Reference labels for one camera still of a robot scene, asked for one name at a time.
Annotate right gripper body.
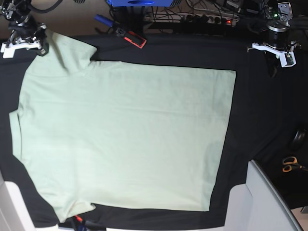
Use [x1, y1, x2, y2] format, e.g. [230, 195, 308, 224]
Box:
[8, 15, 47, 47]

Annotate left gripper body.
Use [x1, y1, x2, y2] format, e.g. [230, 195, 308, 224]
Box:
[262, 20, 289, 51]

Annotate light green T-shirt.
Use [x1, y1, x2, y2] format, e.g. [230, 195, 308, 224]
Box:
[9, 31, 236, 222]

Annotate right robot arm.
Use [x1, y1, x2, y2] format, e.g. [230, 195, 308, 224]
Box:
[0, 0, 62, 59]

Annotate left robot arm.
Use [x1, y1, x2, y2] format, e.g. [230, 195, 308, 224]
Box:
[263, 0, 293, 52]

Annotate blue box at top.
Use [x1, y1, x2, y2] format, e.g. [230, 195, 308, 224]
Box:
[107, 0, 181, 7]

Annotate orange black tool on table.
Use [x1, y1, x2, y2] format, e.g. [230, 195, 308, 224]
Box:
[115, 28, 147, 49]

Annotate white power strip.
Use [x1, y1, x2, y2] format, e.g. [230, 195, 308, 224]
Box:
[144, 12, 239, 26]

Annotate white bin right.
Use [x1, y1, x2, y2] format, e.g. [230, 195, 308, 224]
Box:
[224, 160, 302, 231]

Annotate white bin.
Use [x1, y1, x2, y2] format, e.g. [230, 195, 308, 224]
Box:
[224, 160, 302, 231]
[0, 174, 36, 231]

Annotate white bin left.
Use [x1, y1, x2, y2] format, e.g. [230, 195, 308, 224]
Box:
[0, 174, 36, 231]

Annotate red blue tool bottom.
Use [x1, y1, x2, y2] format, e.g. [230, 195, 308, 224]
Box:
[70, 216, 106, 231]

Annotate blue handle tool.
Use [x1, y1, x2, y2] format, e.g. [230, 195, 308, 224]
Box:
[94, 14, 114, 27]

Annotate orange handled scissors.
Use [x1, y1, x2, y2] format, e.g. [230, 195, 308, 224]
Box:
[282, 156, 308, 173]

